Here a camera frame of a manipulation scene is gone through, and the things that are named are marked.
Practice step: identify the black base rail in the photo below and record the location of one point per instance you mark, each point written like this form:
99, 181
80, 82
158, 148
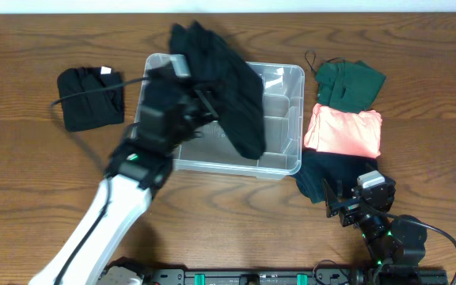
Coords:
123, 276

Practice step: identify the black folded garment right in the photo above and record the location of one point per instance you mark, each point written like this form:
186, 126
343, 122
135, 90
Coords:
340, 171

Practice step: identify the dark green garment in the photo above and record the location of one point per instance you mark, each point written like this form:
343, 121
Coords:
350, 87

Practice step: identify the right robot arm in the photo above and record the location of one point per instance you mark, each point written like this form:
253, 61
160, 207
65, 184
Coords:
396, 245

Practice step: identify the large black garment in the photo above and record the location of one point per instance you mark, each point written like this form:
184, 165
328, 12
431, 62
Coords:
234, 89

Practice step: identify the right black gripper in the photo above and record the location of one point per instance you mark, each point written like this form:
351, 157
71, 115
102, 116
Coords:
351, 210

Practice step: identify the small black garment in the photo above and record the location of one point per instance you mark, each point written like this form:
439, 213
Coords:
91, 110

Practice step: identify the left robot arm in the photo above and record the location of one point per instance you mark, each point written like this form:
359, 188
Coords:
131, 180

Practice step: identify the pink folded garment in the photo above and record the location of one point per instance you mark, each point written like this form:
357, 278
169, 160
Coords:
334, 131

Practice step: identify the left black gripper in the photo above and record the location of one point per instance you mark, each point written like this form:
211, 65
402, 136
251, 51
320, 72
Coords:
195, 100

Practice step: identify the clear plastic storage bin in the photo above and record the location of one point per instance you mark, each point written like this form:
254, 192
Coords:
283, 102

